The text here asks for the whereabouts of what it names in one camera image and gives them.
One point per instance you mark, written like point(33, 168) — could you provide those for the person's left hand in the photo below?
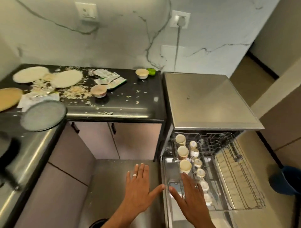
point(137, 195)

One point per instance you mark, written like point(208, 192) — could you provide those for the person's right hand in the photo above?
point(196, 206)

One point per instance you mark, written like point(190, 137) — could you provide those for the person's left thumb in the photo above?
point(157, 192)

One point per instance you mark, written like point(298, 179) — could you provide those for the person's left little finger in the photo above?
point(128, 180)

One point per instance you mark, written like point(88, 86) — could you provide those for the person's left middle finger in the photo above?
point(141, 175)

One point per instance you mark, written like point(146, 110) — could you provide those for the person's right thumb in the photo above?
point(176, 195)

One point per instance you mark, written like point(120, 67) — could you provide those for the person's right forearm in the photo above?
point(203, 226)

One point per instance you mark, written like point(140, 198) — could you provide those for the person's left forearm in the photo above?
point(118, 218)

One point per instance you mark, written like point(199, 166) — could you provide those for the tall beige cup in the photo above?
point(183, 152)
point(185, 165)
point(180, 139)

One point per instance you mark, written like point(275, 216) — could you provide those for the row of small white cups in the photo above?
point(201, 173)

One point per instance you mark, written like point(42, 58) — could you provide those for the mauve cabinet door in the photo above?
point(94, 141)
point(137, 141)

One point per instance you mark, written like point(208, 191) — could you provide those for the black round object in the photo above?
point(97, 223)

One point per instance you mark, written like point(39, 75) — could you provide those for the mauve side cabinet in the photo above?
point(63, 173)

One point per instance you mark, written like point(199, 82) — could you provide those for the small beige bowl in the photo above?
point(142, 73)
point(98, 91)

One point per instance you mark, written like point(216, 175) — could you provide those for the white green foil packet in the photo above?
point(103, 73)
point(112, 82)

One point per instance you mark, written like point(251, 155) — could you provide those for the stainless steel dishwasher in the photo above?
point(209, 101)

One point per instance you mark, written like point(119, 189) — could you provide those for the scattered food scraps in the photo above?
point(75, 91)

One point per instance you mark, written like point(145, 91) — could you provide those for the green sponge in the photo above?
point(152, 71)

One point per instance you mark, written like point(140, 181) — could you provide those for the grey round plate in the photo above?
point(43, 115)

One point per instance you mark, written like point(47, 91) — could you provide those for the blue bucket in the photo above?
point(285, 180)

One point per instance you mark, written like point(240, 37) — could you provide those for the white round plate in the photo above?
point(30, 74)
point(67, 78)

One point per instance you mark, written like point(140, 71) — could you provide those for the crumpled white paper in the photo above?
point(29, 99)

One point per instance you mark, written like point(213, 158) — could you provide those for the beige round plate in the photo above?
point(9, 98)

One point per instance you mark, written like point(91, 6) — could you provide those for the white wall socket with plug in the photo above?
point(180, 19)

